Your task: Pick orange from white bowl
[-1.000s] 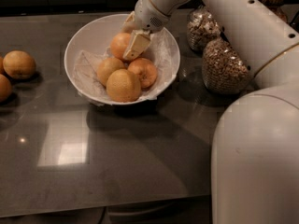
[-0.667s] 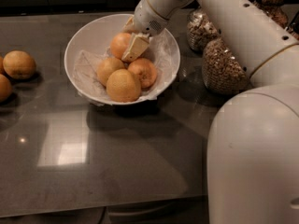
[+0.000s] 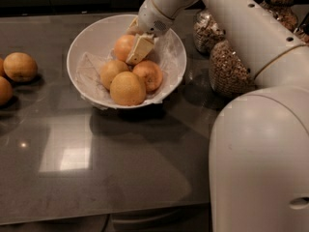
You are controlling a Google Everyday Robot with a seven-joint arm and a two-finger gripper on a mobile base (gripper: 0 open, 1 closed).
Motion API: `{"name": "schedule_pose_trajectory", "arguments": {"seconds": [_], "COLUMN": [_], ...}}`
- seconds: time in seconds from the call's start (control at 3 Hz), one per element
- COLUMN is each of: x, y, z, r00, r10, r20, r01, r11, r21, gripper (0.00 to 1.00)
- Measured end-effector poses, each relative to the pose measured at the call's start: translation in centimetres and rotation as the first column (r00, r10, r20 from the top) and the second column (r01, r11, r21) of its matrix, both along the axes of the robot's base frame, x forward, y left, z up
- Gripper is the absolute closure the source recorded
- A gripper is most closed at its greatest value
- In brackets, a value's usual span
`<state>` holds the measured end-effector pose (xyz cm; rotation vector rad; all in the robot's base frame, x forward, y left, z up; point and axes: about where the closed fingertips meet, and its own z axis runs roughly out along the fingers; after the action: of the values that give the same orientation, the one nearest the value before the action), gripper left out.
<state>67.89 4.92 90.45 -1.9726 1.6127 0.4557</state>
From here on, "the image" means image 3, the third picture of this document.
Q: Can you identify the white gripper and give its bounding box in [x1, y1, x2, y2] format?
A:
[126, 0, 174, 66]

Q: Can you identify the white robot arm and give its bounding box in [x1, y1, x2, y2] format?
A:
[138, 0, 309, 232]

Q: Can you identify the white bowl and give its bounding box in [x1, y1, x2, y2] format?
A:
[66, 14, 188, 110]

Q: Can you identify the white paper liner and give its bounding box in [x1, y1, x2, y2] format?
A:
[73, 22, 182, 110]

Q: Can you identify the back left glass jar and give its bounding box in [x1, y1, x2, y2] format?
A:
[193, 10, 225, 54]

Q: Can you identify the front glass cereal jar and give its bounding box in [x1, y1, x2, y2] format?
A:
[209, 40, 255, 99]

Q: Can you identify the large orange on table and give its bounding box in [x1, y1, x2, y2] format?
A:
[3, 52, 38, 82]

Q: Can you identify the back right glass jar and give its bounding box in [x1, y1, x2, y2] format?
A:
[260, 0, 298, 32]

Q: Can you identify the right colourful cereal jar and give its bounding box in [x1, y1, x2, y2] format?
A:
[295, 24, 309, 45]

